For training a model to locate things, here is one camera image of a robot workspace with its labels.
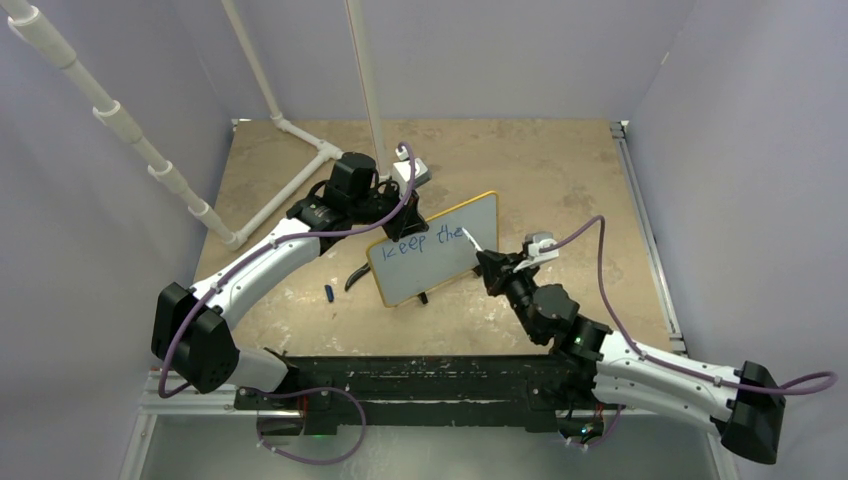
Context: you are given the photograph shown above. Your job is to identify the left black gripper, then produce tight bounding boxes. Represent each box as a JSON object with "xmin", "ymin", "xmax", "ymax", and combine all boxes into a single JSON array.
[{"xmin": 350, "ymin": 177, "xmax": 429, "ymax": 243}]

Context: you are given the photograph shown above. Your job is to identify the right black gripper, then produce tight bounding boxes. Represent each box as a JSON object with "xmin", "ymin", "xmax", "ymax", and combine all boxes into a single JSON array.
[{"xmin": 479, "ymin": 249, "xmax": 542, "ymax": 343}]

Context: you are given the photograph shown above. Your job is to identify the white marker pen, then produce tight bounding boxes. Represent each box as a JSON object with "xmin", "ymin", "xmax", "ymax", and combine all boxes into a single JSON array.
[{"xmin": 461, "ymin": 227, "xmax": 484, "ymax": 252}]

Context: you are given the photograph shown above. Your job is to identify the yellow framed whiteboard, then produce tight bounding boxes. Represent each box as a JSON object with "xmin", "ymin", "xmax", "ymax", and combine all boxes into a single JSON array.
[{"xmin": 366, "ymin": 191, "xmax": 499, "ymax": 308}]

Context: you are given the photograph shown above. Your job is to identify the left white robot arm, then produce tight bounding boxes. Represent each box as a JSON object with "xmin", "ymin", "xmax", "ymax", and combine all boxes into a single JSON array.
[{"xmin": 151, "ymin": 142, "xmax": 432, "ymax": 409}]

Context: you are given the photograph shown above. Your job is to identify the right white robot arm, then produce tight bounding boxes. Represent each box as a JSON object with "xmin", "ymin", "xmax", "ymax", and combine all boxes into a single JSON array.
[{"xmin": 476, "ymin": 250, "xmax": 786, "ymax": 465}]

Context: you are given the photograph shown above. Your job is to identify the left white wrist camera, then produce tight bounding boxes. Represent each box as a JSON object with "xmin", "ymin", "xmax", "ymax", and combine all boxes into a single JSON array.
[{"xmin": 390, "ymin": 147, "xmax": 432, "ymax": 196}]

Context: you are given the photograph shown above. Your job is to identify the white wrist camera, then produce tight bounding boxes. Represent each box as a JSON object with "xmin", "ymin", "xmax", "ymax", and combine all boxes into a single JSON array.
[
  {"xmin": 390, "ymin": 147, "xmax": 432, "ymax": 196},
  {"xmin": 513, "ymin": 231, "xmax": 559, "ymax": 272}
]

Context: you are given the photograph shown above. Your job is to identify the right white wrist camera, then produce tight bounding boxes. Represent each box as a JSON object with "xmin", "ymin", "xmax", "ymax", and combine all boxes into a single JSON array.
[{"xmin": 513, "ymin": 231, "xmax": 559, "ymax": 272}]

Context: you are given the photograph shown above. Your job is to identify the black handled pliers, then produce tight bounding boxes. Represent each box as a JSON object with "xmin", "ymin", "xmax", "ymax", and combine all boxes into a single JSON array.
[{"xmin": 344, "ymin": 263, "xmax": 371, "ymax": 292}]

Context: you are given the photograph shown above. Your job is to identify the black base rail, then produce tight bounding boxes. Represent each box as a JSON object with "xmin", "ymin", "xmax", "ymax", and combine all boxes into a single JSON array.
[{"xmin": 235, "ymin": 354, "xmax": 616, "ymax": 442}]

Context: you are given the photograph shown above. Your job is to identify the right aluminium side rail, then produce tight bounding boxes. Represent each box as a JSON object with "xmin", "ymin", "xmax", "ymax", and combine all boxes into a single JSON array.
[{"xmin": 609, "ymin": 121, "xmax": 688, "ymax": 355}]

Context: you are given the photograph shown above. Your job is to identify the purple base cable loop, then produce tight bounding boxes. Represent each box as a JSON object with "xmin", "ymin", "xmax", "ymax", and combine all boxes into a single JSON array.
[{"xmin": 256, "ymin": 384, "xmax": 370, "ymax": 466}]

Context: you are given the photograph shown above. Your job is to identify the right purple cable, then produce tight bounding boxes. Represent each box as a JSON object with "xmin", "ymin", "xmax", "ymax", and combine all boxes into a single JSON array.
[{"xmin": 539, "ymin": 215, "xmax": 839, "ymax": 397}]

